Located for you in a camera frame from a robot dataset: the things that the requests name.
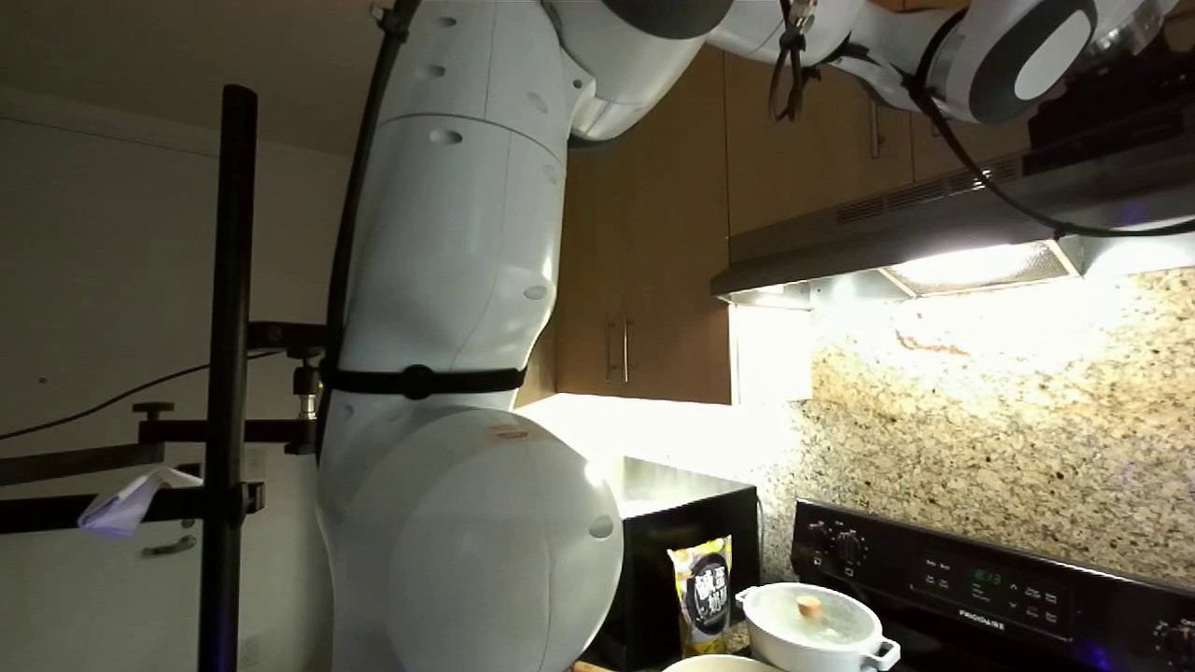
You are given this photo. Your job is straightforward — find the stainless range hood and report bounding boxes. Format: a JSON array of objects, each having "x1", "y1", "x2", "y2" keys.
[{"x1": 712, "y1": 132, "x2": 1195, "y2": 306}]

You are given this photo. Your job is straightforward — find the yellow black snack bag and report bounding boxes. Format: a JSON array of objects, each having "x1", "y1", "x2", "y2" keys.
[{"x1": 669, "y1": 535, "x2": 741, "y2": 655}]

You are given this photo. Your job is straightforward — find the black camera stand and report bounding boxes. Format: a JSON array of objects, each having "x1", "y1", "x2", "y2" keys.
[{"x1": 0, "y1": 89, "x2": 325, "y2": 672}]

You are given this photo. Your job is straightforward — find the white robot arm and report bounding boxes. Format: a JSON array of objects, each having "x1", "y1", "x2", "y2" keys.
[{"x1": 319, "y1": 0, "x2": 1177, "y2": 672}]

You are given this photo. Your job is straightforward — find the cream frying pan wooden handle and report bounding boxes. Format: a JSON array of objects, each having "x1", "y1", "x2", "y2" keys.
[{"x1": 661, "y1": 655, "x2": 776, "y2": 672}]

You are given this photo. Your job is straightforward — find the white ceramic pot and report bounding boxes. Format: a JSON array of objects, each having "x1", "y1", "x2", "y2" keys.
[{"x1": 741, "y1": 584, "x2": 905, "y2": 672}]

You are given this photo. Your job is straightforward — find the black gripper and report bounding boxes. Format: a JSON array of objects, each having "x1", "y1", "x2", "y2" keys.
[{"x1": 1032, "y1": 51, "x2": 1195, "y2": 156}]

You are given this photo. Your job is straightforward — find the black electric stove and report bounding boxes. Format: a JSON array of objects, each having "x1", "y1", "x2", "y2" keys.
[{"x1": 793, "y1": 503, "x2": 1195, "y2": 672}]

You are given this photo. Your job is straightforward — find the wooden upper cabinets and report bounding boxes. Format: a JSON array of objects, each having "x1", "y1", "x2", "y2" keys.
[{"x1": 549, "y1": 51, "x2": 1032, "y2": 402}]

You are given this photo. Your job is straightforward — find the black microwave oven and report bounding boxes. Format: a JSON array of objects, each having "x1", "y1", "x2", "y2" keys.
[{"x1": 585, "y1": 458, "x2": 763, "y2": 672}]

